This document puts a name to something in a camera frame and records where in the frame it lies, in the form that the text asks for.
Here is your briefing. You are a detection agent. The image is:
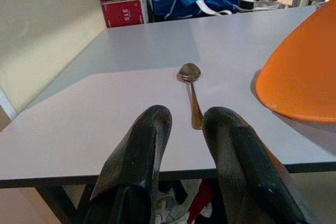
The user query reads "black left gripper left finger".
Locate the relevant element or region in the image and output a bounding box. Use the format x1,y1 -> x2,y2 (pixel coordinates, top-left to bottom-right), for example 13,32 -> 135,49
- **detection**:
83,104 -> 173,224

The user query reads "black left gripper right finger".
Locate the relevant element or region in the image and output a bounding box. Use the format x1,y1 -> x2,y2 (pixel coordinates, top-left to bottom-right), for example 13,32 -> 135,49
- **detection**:
202,106 -> 316,224

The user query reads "golden metal spoon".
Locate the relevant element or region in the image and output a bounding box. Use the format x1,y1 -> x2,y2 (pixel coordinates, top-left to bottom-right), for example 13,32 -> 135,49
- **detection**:
176,62 -> 204,130

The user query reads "orange plate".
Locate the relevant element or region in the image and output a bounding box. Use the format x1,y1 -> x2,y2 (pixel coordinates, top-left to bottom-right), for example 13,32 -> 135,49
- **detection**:
256,0 -> 336,124

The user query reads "crumpled white red cloth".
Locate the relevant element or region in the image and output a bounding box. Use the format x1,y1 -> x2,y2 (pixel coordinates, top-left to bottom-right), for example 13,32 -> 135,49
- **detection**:
154,179 -> 219,224

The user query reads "red box with number print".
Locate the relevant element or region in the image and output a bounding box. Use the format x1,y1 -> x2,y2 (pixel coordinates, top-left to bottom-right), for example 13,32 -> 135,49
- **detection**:
101,0 -> 150,28

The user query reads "black table frame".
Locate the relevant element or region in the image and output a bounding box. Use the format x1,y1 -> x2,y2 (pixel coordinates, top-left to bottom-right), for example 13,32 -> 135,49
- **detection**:
34,184 -> 93,224

